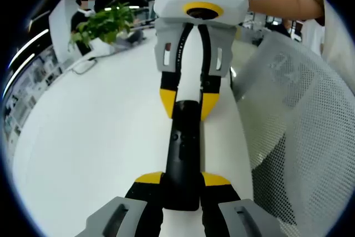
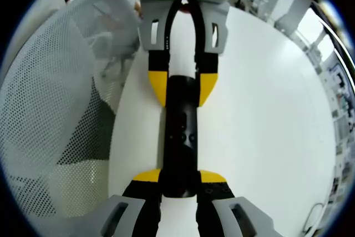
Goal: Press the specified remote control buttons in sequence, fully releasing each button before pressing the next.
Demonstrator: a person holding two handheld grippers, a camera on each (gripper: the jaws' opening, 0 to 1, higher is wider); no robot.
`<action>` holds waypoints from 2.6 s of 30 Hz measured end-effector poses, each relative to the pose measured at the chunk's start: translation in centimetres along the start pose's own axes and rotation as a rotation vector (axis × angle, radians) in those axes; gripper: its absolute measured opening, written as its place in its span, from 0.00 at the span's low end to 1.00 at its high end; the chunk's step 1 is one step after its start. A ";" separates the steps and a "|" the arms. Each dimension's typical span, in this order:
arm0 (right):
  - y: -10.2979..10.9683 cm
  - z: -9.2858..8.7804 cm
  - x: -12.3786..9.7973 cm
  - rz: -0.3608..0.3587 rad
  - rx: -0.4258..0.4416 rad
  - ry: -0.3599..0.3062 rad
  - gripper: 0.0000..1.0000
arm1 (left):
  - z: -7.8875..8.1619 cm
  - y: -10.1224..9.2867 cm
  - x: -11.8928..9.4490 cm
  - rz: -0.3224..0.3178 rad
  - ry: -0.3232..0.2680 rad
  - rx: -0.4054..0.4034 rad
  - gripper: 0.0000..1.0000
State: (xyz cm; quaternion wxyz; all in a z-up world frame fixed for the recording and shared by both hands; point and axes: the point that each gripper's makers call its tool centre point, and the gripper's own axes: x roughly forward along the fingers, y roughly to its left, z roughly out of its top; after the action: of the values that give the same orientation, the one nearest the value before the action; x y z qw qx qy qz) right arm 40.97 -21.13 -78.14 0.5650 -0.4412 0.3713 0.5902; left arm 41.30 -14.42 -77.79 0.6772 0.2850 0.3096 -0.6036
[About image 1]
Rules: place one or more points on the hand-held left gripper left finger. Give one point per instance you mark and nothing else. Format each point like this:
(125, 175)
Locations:
(144, 192)

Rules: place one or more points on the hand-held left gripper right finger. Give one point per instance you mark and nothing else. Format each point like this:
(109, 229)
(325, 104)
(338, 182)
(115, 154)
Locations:
(219, 195)

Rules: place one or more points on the black remote control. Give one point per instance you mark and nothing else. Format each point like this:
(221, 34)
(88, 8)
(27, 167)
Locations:
(181, 170)

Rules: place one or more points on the dark object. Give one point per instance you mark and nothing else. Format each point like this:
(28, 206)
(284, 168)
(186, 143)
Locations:
(133, 37)

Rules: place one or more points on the green potted plant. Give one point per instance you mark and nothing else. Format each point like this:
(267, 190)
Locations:
(108, 23)

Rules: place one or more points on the white plant pot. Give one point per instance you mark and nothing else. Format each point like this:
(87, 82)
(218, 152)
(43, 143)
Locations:
(101, 47)

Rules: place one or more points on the white mesh chair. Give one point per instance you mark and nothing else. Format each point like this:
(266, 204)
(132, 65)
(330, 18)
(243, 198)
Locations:
(305, 109)

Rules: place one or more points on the person's white shirt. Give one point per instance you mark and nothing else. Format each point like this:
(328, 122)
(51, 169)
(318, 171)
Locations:
(339, 40)

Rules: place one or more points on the ceiling light strip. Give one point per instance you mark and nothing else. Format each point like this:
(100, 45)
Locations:
(30, 44)
(18, 74)

